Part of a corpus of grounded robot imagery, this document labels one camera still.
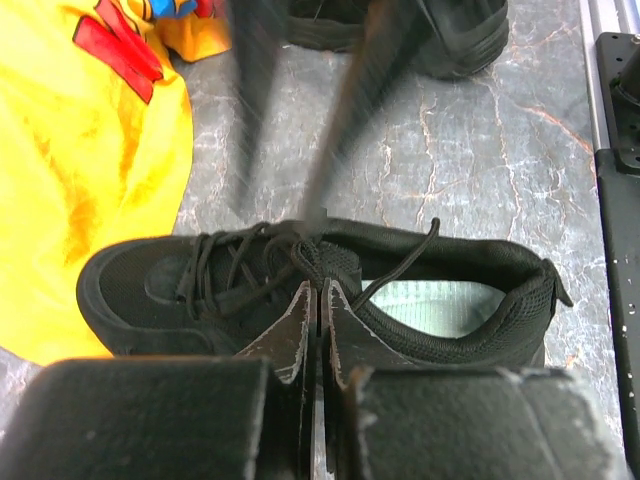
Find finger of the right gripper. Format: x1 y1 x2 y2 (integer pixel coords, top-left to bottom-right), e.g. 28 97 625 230
301 1 430 235
227 0 289 205

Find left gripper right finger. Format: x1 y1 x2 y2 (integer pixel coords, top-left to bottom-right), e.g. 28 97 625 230
320 280 625 479

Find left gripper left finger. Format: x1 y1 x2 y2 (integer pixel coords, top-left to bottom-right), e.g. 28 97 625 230
1 283 317 479

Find black shoe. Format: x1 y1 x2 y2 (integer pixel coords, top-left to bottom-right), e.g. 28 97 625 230
76 218 571 367
285 1 509 80

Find orange Mickey Mouse pillow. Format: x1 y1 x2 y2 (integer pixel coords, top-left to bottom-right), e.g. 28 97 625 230
1 0 231 365

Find aluminium front rail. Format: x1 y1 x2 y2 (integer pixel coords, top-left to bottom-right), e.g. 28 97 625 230
579 0 639 150

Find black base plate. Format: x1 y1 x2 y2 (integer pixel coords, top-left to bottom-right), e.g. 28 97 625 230
595 32 639 463

